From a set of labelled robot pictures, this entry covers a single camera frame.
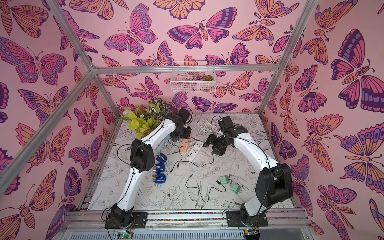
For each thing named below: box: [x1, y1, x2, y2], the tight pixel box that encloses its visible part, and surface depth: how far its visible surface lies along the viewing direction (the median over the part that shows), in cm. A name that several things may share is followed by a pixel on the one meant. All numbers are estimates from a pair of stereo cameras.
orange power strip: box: [180, 132, 193, 153], surface depth 101 cm
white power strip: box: [186, 140, 204, 161], surface depth 99 cm
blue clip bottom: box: [155, 173, 167, 184], surface depth 87 cm
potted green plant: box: [119, 98, 169, 140], surface depth 92 cm
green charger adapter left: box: [219, 175, 229, 185], surface depth 87 cm
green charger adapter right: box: [230, 183, 241, 194], surface depth 83 cm
